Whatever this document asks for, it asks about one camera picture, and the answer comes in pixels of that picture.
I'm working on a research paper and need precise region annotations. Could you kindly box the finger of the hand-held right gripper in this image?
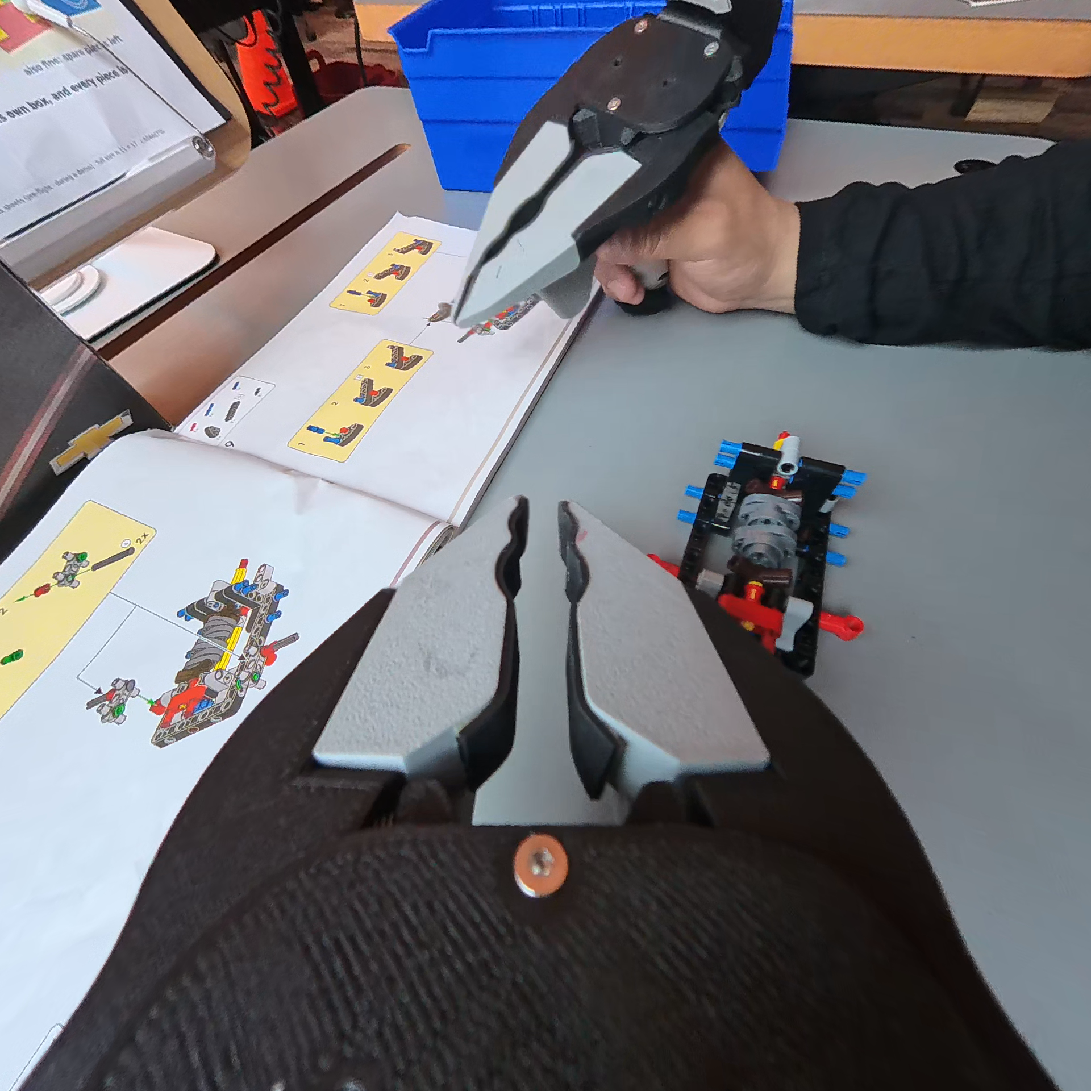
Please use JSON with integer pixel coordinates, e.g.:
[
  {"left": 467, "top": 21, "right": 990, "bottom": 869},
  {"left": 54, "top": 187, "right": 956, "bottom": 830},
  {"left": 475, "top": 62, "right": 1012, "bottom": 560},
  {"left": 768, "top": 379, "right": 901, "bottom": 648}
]
[
  {"left": 464, "top": 152, "right": 649, "bottom": 327},
  {"left": 454, "top": 119, "right": 585, "bottom": 329}
]

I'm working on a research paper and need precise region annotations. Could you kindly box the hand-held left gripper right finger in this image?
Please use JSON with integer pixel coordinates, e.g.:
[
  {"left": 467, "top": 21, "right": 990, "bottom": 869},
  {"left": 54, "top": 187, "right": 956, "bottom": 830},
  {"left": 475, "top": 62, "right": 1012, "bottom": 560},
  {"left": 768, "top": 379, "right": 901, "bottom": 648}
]
[{"left": 558, "top": 499, "right": 772, "bottom": 799}]

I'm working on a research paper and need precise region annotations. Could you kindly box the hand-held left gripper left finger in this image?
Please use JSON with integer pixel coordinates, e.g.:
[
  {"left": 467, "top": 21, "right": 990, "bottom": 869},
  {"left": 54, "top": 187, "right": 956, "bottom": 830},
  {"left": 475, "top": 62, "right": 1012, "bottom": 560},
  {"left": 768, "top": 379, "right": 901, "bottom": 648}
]
[{"left": 312, "top": 496, "right": 531, "bottom": 796}]

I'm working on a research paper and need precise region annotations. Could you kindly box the black lego frame assembly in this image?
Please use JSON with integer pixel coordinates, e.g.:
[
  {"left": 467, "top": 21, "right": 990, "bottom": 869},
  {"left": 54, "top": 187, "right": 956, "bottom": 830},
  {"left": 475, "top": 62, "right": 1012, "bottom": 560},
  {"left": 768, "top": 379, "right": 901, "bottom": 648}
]
[{"left": 646, "top": 430, "right": 866, "bottom": 678}]

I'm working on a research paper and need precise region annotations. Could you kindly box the lego instruction booklet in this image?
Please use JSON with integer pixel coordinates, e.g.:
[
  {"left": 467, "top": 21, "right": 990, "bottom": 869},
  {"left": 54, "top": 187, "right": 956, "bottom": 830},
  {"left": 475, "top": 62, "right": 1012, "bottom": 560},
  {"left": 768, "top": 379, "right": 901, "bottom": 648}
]
[{"left": 0, "top": 213, "right": 602, "bottom": 1075}]

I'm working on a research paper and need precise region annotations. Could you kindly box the person's right forearm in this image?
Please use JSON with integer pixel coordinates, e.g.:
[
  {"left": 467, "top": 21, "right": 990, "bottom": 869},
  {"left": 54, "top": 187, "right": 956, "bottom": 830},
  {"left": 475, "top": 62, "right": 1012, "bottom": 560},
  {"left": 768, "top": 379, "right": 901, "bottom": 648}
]
[{"left": 793, "top": 140, "right": 1091, "bottom": 351}]

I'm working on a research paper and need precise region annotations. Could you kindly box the black lego box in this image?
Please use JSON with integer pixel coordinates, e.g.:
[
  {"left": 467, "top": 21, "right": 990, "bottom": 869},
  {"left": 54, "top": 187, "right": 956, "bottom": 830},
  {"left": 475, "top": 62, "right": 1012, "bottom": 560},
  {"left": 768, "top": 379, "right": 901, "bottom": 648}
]
[{"left": 0, "top": 264, "right": 172, "bottom": 564}]

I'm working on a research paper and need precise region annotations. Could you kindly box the person's right hand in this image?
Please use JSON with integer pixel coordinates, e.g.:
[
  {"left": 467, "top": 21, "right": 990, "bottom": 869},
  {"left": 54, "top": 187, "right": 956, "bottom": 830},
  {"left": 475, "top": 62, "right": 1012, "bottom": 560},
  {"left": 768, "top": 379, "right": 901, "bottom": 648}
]
[{"left": 592, "top": 140, "right": 802, "bottom": 317}]

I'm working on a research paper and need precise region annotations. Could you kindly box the blue plastic bin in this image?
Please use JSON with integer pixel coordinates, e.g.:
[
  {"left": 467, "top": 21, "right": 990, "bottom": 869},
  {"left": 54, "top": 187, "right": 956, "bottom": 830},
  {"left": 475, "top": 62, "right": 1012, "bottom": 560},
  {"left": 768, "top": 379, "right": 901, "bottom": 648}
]
[{"left": 388, "top": 0, "right": 794, "bottom": 193}]

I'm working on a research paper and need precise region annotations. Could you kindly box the grey table with brown edge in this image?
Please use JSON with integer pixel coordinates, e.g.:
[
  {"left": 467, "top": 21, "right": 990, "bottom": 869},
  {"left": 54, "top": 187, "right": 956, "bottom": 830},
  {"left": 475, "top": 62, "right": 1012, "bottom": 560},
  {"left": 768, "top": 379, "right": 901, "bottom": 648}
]
[{"left": 85, "top": 85, "right": 513, "bottom": 402}]

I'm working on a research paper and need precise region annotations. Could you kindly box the wooden desk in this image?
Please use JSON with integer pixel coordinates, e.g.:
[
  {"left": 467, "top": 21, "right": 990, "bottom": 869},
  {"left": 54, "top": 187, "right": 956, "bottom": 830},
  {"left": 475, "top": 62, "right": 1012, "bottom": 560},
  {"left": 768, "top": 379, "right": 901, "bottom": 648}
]
[{"left": 353, "top": 0, "right": 1091, "bottom": 73}]

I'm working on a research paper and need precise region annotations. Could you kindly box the white tray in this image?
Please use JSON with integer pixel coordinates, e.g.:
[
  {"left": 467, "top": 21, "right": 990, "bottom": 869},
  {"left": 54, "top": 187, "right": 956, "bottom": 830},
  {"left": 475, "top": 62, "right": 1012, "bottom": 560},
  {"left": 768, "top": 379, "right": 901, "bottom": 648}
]
[{"left": 34, "top": 226, "right": 218, "bottom": 344}]

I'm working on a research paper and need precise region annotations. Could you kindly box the clear acrylic sign holder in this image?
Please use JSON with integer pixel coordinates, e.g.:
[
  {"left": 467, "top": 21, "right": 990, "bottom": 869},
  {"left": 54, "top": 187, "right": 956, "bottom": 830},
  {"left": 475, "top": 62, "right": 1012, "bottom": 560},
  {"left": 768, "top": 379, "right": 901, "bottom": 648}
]
[{"left": 0, "top": 0, "right": 233, "bottom": 286}]

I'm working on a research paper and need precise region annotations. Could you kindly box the printed instruction sheet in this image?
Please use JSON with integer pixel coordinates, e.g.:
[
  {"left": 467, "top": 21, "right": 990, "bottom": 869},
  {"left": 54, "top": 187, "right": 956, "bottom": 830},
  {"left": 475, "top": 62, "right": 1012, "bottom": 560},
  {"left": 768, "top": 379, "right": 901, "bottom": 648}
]
[{"left": 0, "top": 0, "right": 224, "bottom": 244}]

